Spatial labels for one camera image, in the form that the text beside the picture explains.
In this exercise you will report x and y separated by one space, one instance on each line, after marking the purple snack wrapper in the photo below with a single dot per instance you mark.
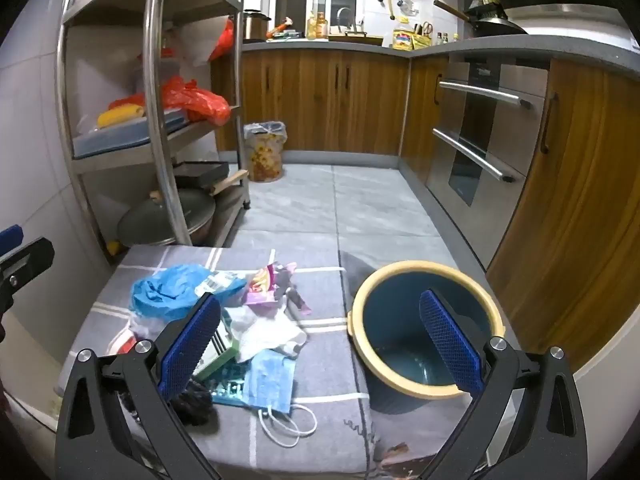
260 285

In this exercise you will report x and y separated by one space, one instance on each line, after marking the chrome faucet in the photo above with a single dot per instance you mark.
344 12

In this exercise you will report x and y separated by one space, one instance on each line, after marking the yellow packet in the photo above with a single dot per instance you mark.
422 41

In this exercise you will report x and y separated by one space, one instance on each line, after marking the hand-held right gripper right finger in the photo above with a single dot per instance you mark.
450 340

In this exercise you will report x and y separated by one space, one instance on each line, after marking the white plastic bag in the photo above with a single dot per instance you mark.
195 45

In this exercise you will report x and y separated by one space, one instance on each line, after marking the small red plastic bag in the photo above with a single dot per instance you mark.
224 40

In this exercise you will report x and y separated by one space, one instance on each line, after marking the green and white box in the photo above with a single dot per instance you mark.
222 355

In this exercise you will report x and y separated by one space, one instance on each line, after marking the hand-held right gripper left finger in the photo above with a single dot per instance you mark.
192 340

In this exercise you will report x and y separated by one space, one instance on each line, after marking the yellow oil bottle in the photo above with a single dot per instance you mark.
401 37

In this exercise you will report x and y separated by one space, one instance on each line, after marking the black wok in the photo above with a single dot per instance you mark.
490 25

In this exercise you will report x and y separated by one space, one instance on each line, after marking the large red plastic bag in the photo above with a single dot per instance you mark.
200 102

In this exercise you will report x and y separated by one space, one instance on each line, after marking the amber glass bottles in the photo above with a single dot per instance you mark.
316 27

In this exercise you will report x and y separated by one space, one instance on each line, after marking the orange kitchen tool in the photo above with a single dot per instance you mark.
280 27

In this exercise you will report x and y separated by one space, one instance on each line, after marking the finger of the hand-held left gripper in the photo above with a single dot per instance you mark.
10 236
30 257

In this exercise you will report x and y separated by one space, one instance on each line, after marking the patterned trash can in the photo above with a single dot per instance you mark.
265 155

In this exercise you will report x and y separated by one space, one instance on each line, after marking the stainless steel shelf rack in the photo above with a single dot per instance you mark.
160 60

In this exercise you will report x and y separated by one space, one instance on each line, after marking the black sink basket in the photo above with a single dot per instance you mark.
360 35

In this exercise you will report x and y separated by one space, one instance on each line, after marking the small yellow corn piece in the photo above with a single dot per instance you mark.
114 248

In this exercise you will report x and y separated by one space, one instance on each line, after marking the small sauce bottles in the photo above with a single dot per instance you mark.
446 37

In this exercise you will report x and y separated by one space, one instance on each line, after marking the blue bin with yellow rim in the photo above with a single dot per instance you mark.
395 320

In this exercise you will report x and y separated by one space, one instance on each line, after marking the wooden kitchen cabinets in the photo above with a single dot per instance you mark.
325 100

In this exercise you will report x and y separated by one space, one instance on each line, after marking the blue face mask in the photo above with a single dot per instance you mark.
267 380

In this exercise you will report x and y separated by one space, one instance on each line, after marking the blue white snack packet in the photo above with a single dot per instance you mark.
220 285

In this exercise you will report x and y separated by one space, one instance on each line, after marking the stainless built-in oven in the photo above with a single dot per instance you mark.
480 125

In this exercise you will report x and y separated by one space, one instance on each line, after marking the white tissue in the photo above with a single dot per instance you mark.
265 335

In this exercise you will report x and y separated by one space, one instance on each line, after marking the grey-blue tray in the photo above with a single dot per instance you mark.
115 140

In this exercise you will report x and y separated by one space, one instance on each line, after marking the teal foil packet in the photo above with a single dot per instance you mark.
227 385

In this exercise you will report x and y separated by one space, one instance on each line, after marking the black baking tray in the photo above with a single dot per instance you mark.
200 172

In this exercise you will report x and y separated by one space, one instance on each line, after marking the black fuzzy scrunchie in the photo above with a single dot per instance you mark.
197 402

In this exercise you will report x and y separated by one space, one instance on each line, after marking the white and red wrapper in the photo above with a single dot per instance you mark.
140 330

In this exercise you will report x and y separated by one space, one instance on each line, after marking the grey checked mat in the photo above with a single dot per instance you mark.
325 410

